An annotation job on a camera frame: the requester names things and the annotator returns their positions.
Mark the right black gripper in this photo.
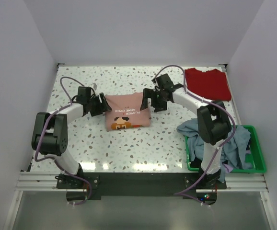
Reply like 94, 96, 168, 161
140, 88, 167, 112

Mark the pink t shirt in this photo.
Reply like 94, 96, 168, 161
105, 92, 151, 131

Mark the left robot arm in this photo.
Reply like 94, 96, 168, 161
31, 86, 112, 189

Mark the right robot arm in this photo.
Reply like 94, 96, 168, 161
140, 74, 235, 189

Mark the folded red t shirt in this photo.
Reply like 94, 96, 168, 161
185, 68, 231, 101

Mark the black garment in bin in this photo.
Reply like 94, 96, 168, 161
190, 157, 202, 168

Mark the blue grey t shirt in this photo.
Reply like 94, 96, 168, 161
176, 118, 254, 183

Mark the lavender garment in bin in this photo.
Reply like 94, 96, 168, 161
222, 163, 234, 173

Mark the green plastic bin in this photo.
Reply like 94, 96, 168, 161
185, 126, 266, 173

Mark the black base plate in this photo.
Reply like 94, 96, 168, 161
57, 171, 227, 207

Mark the aluminium frame rail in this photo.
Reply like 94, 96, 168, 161
3, 172, 277, 230

